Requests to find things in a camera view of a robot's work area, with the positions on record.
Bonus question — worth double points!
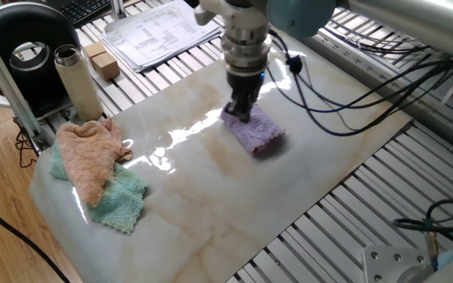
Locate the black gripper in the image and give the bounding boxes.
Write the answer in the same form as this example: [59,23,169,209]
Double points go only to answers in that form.
[224,69,267,123]

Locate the purple fluffy cloth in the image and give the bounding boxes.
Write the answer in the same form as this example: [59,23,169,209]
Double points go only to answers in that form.
[220,104,287,156]

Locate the green fluffy cloth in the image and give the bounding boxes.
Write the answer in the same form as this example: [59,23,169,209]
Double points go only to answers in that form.
[49,143,149,236]

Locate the peach fluffy cloth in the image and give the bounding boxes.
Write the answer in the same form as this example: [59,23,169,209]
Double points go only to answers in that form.
[55,116,134,208]

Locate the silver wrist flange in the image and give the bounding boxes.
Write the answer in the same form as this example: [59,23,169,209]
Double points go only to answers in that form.
[221,33,273,79]

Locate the marble pattern board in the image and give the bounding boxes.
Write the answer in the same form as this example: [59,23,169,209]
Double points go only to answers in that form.
[28,37,413,283]

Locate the large wooden block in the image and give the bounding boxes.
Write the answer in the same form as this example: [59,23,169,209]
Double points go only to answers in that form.
[90,51,121,82]

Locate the small wooden block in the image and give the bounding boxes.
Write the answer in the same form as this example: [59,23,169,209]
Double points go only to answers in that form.
[83,41,108,60]

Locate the beige thermos bottle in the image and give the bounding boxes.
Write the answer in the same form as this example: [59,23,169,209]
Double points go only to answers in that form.
[53,43,105,122]

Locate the black keyboard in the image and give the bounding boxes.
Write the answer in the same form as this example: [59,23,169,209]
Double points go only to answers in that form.
[58,0,112,28]

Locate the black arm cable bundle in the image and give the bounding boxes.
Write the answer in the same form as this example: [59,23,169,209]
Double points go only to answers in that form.
[265,29,453,167]

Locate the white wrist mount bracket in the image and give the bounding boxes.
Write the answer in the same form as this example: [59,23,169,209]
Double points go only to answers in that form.
[193,0,270,39]

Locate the slim metal post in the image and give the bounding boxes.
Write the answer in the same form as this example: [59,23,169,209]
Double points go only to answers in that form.
[109,0,127,21]

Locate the black base cables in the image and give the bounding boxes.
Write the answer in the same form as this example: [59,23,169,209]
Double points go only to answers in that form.
[391,198,453,273]

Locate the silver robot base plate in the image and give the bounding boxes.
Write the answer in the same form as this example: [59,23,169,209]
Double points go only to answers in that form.
[362,245,442,283]

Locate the tangled thin black cable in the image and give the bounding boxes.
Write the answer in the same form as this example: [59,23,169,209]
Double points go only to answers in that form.
[13,117,39,169]

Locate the aluminium frame post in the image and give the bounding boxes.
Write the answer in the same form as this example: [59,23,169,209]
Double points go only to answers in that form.
[0,15,51,153]

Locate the thick black floor cable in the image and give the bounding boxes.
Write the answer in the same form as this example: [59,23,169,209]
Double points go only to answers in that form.
[0,191,72,283]

